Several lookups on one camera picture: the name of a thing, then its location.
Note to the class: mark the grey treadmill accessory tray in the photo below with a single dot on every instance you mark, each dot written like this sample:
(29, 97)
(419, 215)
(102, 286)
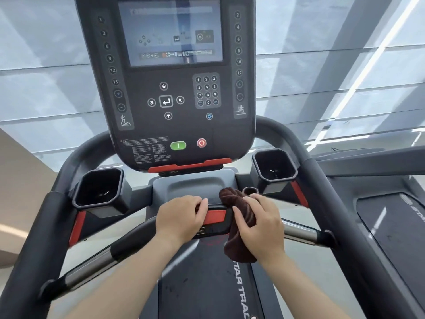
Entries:
(192, 187)

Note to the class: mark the treadmill touch screen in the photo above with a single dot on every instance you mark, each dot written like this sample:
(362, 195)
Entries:
(170, 33)

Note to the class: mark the red console trim strip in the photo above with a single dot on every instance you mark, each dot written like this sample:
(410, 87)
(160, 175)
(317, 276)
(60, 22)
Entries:
(189, 165)

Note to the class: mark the person's right hand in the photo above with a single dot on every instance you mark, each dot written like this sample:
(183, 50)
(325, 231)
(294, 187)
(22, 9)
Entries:
(265, 229)

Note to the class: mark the green start button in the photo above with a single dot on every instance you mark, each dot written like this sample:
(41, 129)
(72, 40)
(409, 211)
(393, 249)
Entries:
(178, 145)

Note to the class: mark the black treadmill console panel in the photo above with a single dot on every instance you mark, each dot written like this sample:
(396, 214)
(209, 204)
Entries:
(186, 126)

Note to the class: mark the person's right forearm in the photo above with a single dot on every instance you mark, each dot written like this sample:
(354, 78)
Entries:
(298, 289)

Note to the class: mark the black treadmill frame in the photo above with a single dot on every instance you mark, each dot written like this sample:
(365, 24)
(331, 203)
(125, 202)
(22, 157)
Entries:
(33, 229)

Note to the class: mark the person's left fingers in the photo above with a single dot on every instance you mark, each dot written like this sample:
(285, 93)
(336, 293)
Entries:
(197, 207)

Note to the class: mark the dark brown cleaning cloth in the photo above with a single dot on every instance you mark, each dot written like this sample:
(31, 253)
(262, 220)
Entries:
(237, 244)

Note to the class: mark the black octagonal cup holder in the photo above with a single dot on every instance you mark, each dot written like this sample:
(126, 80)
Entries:
(99, 192)
(275, 169)

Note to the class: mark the black treadmill running belt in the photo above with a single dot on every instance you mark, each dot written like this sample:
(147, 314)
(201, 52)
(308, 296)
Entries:
(199, 289)

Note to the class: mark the red stop button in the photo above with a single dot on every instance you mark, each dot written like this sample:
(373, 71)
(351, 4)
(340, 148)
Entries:
(202, 143)

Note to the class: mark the person's right thumb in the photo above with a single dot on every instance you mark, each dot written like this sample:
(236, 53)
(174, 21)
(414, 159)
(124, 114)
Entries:
(244, 215)

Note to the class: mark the person's left forearm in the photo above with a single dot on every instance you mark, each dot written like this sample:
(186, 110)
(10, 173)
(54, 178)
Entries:
(126, 282)

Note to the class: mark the neighbouring grey treadmill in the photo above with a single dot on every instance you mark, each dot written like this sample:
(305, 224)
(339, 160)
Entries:
(381, 229)

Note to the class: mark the person's left hand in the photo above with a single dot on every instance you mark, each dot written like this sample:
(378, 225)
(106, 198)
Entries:
(176, 219)

